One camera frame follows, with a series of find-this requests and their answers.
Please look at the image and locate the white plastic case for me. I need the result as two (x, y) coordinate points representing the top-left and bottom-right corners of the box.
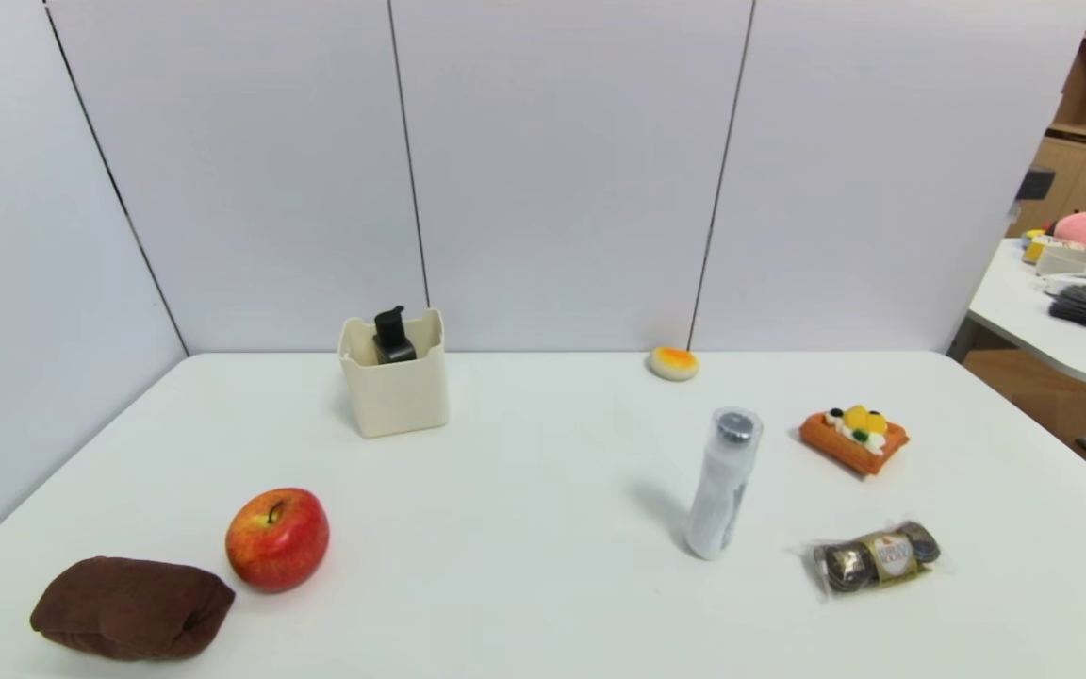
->
(1034, 240), (1086, 277)

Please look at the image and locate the white bottle with clear cap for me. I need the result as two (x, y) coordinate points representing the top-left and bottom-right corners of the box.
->
(684, 406), (764, 562)

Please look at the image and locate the brown cloth pouch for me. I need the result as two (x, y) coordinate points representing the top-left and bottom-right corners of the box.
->
(29, 556), (237, 662)

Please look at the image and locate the toy waffle with fruit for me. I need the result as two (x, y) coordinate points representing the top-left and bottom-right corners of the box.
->
(798, 405), (911, 477)

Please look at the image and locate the black pump bottle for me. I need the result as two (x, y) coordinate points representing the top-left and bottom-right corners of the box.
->
(372, 305), (418, 366)

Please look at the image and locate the orange topped toy bun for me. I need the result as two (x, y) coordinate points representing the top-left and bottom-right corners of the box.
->
(648, 345), (700, 382)

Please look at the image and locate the cream white plastic box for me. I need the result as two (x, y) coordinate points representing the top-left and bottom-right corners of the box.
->
(337, 307), (451, 439)

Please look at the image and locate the white side table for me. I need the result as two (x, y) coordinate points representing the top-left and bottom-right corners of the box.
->
(946, 209), (1086, 387)

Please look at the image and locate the gold chocolate balls pack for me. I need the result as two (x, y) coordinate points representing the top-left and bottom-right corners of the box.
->
(805, 520), (944, 597)

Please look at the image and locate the red apple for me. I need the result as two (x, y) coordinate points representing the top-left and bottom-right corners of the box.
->
(224, 487), (331, 594)

